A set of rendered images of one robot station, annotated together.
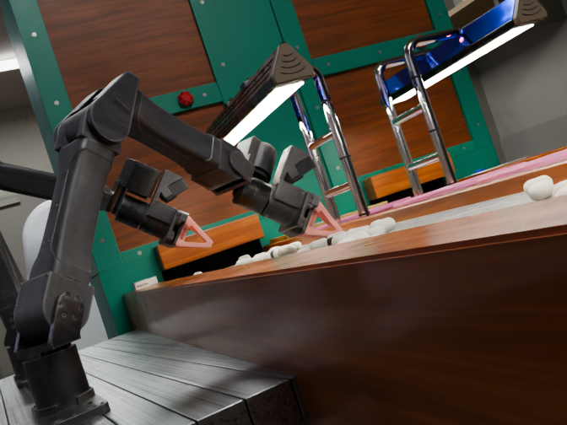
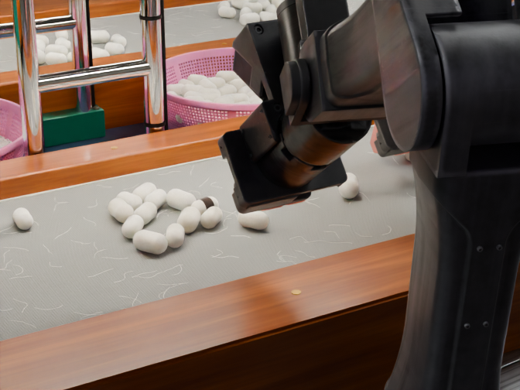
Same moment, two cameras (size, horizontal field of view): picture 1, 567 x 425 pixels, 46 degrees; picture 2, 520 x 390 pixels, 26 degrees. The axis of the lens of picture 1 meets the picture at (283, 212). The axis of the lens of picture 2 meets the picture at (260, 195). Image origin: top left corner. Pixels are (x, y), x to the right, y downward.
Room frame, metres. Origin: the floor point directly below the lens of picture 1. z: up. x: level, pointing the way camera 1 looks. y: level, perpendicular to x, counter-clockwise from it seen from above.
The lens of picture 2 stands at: (1.52, 1.11, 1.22)
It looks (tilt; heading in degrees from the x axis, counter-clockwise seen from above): 23 degrees down; 261
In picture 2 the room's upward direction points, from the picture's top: straight up
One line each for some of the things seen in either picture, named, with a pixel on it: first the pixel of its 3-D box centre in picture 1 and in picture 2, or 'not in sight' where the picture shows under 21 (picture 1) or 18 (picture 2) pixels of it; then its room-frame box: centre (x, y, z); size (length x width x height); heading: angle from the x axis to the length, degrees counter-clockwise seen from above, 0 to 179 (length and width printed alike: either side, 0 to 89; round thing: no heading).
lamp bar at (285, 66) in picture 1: (243, 109); not in sight; (1.46, 0.01, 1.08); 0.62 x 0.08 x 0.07; 20
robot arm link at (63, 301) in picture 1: (46, 326); not in sight; (0.79, 0.31, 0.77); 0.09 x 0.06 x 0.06; 53
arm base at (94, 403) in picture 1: (57, 381); not in sight; (0.78, 0.32, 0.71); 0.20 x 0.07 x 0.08; 26
